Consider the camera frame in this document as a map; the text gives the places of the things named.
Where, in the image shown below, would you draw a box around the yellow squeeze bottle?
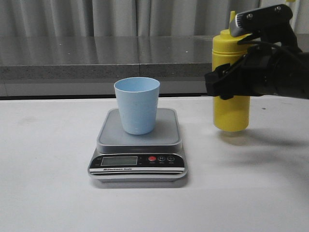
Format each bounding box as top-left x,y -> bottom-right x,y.
211,10 -> 252,132

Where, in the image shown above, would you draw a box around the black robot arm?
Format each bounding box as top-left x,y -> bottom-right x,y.
205,43 -> 309,100

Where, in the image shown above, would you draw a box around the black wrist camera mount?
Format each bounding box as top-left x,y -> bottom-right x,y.
229,4 -> 301,52

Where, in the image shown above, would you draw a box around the grey curtain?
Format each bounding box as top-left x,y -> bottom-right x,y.
0,0 -> 309,37

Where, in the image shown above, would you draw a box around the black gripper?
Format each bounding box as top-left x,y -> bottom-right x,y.
205,45 -> 278,100

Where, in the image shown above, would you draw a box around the light blue plastic cup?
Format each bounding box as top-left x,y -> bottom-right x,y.
114,77 -> 160,135

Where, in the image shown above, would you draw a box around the grey stone counter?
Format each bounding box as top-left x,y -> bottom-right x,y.
0,36 -> 212,99

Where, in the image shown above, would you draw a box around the silver digital kitchen scale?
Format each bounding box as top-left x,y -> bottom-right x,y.
88,108 -> 188,188

